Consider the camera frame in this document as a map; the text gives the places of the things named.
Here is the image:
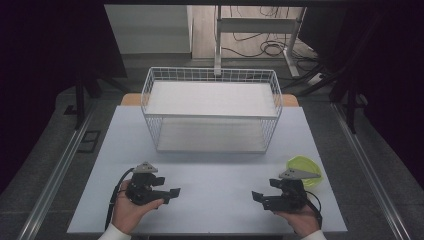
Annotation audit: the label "person's left hand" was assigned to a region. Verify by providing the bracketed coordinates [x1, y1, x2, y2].
[111, 179, 165, 235]

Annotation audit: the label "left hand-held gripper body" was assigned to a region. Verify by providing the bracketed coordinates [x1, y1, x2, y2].
[125, 161, 167, 205]

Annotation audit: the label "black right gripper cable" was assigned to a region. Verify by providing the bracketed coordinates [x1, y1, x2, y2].
[303, 190, 324, 232]

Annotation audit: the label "black floor cables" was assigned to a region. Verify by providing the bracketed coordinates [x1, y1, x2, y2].
[221, 5, 322, 73]

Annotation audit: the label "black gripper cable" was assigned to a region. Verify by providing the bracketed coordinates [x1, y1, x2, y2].
[303, 190, 324, 232]
[104, 167, 136, 232]

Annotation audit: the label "metal floor rail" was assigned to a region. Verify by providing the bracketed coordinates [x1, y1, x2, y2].
[331, 102, 410, 240]
[17, 102, 98, 240]

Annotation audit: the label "person's left white sleeve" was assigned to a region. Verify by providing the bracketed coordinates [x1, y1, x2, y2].
[97, 222, 133, 240]

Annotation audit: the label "green plastic bowl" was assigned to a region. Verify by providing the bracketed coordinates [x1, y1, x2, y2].
[286, 154, 324, 189]

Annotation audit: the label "white panel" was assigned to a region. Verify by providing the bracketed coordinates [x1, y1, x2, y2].
[103, 4, 194, 55]

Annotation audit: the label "person's right white sleeve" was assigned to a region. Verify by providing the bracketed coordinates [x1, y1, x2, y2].
[299, 229, 328, 240]

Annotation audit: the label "black metal stand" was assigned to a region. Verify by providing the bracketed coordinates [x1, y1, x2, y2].
[283, 9, 369, 135]
[73, 64, 130, 131]

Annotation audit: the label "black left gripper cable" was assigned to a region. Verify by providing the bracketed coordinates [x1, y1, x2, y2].
[104, 167, 136, 232]

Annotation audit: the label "tan wooden board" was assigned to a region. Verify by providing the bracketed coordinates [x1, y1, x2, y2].
[120, 92, 300, 108]

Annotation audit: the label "white metal desk frame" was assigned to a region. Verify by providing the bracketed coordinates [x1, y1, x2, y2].
[213, 5, 308, 79]

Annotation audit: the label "black floor bracket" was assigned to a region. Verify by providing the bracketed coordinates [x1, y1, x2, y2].
[76, 129, 102, 155]

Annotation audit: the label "person's white sleeve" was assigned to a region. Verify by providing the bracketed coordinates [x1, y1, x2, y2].
[97, 222, 133, 240]
[299, 229, 328, 240]

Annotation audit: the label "person's right hand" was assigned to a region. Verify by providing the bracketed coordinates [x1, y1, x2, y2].
[273, 203, 322, 239]

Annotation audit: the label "white wire shelf rack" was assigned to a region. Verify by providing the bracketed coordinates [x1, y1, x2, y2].
[140, 66, 284, 155]

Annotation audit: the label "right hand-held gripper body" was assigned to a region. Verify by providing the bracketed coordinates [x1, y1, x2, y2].
[262, 168, 322, 212]

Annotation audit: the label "white power strip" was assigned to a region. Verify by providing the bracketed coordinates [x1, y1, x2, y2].
[306, 72, 326, 87]

